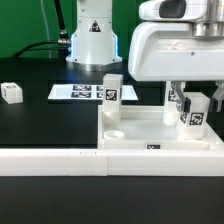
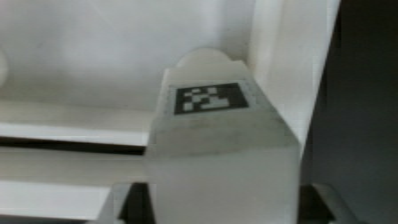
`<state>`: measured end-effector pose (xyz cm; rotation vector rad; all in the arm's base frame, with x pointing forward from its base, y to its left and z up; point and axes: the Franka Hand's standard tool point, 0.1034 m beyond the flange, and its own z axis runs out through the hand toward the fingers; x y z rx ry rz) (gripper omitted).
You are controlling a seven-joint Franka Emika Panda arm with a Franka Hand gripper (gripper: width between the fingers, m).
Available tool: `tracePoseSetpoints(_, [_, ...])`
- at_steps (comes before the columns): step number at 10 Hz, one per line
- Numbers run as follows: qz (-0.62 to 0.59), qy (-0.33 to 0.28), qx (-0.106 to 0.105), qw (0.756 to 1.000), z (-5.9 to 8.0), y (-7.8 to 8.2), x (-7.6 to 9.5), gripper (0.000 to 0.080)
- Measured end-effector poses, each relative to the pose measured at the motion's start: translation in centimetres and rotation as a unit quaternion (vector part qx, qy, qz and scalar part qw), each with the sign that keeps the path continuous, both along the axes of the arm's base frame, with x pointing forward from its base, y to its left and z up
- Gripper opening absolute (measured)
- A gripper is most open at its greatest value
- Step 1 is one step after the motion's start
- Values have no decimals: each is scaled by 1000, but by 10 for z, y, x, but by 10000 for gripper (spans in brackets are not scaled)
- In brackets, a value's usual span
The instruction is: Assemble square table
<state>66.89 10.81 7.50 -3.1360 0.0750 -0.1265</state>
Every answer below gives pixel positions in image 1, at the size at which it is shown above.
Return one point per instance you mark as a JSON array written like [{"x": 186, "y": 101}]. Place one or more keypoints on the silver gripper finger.
[
  {"x": 217, "y": 98},
  {"x": 183, "y": 103}
]

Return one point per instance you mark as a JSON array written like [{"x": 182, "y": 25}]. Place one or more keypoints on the paper sheet with markers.
[{"x": 86, "y": 92}]

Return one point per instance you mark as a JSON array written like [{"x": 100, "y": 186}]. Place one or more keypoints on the white L-shaped obstacle fence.
[{"x": 110, "y": 162}]

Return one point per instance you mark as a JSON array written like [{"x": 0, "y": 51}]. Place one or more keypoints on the white square table top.
[{"x": 142, "y": 128}]

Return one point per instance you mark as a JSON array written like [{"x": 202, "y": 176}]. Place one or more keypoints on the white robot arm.
[{"x": 94, "y": 45}]

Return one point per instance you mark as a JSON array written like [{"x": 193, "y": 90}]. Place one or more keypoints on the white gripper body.
[{"x": 178, "y": 40}]

